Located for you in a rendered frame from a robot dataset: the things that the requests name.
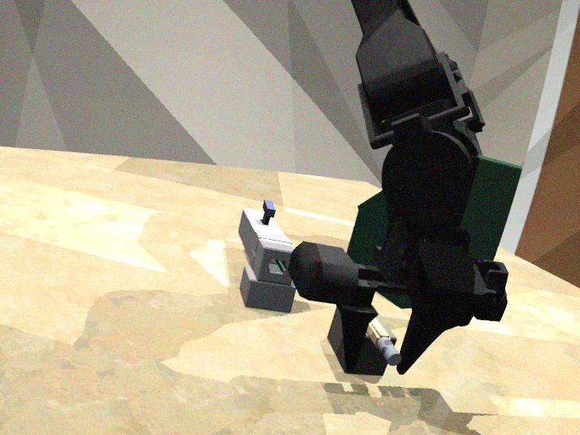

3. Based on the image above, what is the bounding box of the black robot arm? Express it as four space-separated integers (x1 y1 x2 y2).
351 0 509 327

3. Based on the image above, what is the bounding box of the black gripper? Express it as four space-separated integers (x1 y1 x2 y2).
288 202 508 375

